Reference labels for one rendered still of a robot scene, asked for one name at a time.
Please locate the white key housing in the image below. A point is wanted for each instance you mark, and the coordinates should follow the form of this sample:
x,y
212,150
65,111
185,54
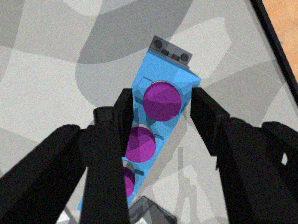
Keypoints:
x,y
145,211

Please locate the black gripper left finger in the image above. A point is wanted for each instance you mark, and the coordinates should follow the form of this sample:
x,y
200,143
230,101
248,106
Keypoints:
x,y
37,189

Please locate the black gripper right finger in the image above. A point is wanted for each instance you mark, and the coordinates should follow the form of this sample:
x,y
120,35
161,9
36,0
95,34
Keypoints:
x,y
251,173

